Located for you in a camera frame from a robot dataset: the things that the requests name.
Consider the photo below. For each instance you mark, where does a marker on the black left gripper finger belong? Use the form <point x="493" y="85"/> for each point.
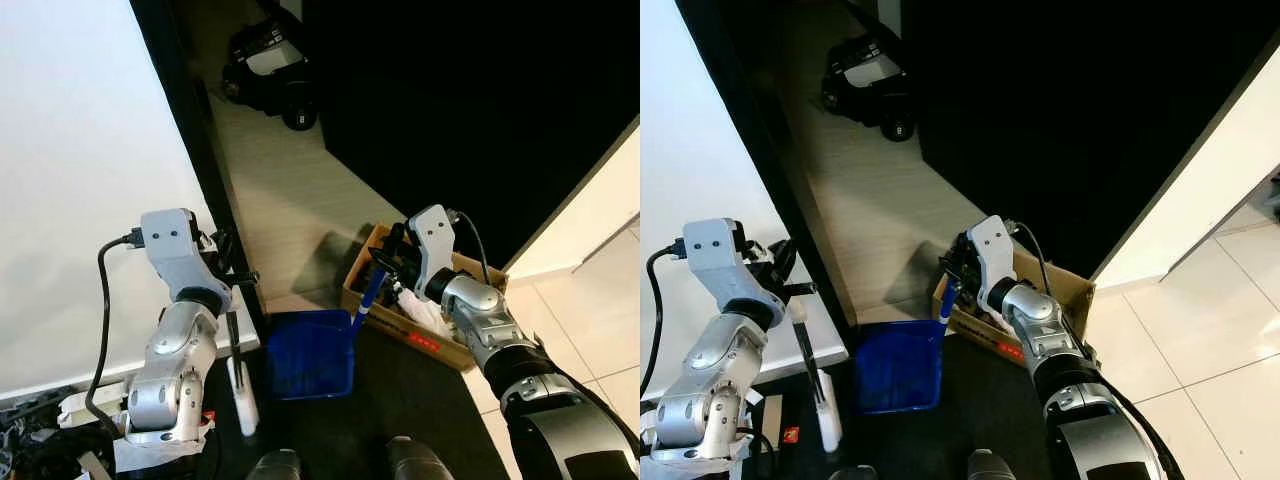
<point x="783" y="258"/>
<point x="248" y="277"/>
<point x="224" y="242"/>
<point x="800" y="290"/>

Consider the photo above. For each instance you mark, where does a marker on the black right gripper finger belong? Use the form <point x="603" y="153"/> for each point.
<point x="381" y="270"/>
<point x="949" y="275"/>

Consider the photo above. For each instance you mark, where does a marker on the blue plastic dustpan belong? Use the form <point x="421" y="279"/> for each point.
<point x="310" y="355"/>
<point x="900" y="365"/>

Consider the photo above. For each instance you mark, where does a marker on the white brush with black stick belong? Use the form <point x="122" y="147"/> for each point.
<point x="243" y="390"/>
<point x="822" y="400"/>

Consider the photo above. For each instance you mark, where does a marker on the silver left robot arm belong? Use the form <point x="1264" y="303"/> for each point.
<point x="175" y="355"/>
<point x="715" y="375"/>

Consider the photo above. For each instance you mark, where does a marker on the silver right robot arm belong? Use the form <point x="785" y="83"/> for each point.
<point x="520" y="370"/>
<point x="1085" y="400"/>

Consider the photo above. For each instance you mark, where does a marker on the white crumpled cloth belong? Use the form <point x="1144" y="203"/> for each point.
<point x="425" y="310"/>

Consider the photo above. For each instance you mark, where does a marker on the brown cardboard box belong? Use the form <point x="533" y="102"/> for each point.
<point x="460" y="345"/>
<point x="1045" y="275"/>

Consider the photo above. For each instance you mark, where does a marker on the brown cardboard strip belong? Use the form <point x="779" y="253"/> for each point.
<point x="773" y="412"/>

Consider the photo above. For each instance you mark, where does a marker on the large black panel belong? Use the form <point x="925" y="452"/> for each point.
<point x="470" y="100"/>
<point x="1080" y="100"/>

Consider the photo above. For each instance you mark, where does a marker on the black wheeled device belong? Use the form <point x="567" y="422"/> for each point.
<point x="270" y="75"/>
<point x="868" y="85"/>

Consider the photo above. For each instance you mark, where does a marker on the grey robot left leg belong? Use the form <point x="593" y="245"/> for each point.
<point x="275" y="466"/>
<point x="855" y="473"/>

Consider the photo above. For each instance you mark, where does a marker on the grey robot leg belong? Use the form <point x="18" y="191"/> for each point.
<point x="275" y="466"/>
<point x="415" y="460"/>
<point x="855" y="473"/>
<point x="992" y="466"/>

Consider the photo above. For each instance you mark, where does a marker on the grey robot right leg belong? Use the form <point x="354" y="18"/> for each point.
<point x="415" y="460"/>
<point x="992" y="466"/>

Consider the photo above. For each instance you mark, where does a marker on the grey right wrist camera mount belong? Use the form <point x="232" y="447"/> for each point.
<point x="435" y="245"/>
<point x="992" y="255"/>

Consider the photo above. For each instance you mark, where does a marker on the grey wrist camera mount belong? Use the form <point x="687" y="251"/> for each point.
<point x="172" y="250"/>
<point x="992" y="255"/>
<point x="720" y="265"/>
<point x="435" y="245"/>

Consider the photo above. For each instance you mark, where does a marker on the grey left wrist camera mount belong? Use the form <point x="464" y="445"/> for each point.
<point x="172" y="250"/>
<point x="720" y="265"/>

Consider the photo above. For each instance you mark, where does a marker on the black door frame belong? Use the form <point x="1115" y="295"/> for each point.
<point x="195" y="140"/>
<point x="770" y="140"/>

